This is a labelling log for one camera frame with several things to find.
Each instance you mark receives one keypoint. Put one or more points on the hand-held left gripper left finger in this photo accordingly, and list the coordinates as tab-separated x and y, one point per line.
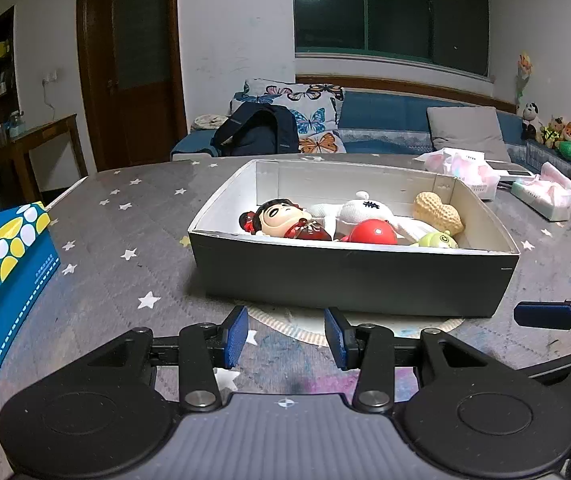
235	336

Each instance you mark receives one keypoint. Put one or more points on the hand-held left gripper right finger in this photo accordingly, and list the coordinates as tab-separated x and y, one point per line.
336	337

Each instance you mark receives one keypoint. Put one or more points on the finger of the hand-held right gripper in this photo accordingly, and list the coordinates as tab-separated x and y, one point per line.
540	314

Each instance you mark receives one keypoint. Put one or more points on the grey cardboard box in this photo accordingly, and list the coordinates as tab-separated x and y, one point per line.
340	280

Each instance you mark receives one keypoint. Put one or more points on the red round toy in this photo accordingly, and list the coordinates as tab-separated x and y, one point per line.
373	232

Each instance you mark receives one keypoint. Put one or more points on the black-haired doll figurine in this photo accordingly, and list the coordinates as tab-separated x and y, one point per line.
278	217

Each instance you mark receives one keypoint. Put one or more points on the green alien toy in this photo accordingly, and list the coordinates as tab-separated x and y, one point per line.
438	240

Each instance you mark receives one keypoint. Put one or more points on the round white mat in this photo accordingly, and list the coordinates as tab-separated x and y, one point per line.
305	327

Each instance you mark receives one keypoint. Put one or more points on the pink green tissue pack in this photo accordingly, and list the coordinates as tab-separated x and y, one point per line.
545	195

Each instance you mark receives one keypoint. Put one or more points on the white plush toy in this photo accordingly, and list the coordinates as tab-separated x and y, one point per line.
365	212

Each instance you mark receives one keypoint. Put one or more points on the tan peanut toy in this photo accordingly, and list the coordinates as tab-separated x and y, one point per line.
440	212

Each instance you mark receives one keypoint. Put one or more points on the white flat device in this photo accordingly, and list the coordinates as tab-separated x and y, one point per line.
510	170

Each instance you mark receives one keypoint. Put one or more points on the brown plush yellow vest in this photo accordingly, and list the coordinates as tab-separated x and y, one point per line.
554	132

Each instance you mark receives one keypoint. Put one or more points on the panda plush toy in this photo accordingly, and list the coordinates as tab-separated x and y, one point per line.
531	120

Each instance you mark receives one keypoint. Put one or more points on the grey cushion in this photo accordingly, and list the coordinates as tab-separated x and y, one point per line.
465	130

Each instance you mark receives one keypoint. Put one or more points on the dark blue backpack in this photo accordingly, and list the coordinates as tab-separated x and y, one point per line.
255	130

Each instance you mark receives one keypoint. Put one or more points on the beige patterned cloth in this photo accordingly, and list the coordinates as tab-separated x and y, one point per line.
208	121

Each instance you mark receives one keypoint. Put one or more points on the butterfly print pillow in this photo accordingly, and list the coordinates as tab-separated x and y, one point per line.
320	110

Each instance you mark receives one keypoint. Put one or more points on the blue sofa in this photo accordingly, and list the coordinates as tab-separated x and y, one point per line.
380	110

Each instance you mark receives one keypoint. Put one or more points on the blue dotted tissue box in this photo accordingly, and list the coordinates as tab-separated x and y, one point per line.
5	280

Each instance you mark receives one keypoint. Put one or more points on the brown wooden side table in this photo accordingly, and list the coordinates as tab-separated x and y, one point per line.
45	132

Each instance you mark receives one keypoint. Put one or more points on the brown wooden door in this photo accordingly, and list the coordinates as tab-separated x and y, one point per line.
135	60

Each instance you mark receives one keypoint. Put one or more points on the pale blue jar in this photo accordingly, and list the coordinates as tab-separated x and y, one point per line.
16	124

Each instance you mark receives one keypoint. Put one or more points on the green framed window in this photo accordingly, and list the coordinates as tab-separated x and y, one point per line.
395	5

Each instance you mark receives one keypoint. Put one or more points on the yellow flower wall decoration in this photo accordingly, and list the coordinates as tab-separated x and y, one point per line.
524	70

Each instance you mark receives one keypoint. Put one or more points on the white wall socket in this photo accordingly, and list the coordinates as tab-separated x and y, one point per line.
50	78

